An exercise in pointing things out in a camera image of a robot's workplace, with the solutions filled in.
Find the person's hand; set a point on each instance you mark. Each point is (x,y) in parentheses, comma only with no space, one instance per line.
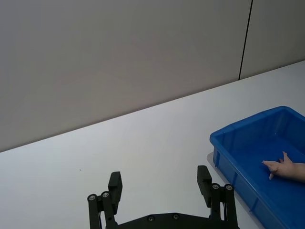
(280,167)

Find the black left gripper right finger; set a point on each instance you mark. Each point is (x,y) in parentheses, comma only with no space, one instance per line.
(209,188)

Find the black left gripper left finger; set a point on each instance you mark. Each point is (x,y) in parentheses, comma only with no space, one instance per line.
(114,190)

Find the blue plastic bin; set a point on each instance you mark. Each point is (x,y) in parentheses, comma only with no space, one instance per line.
(259,145)

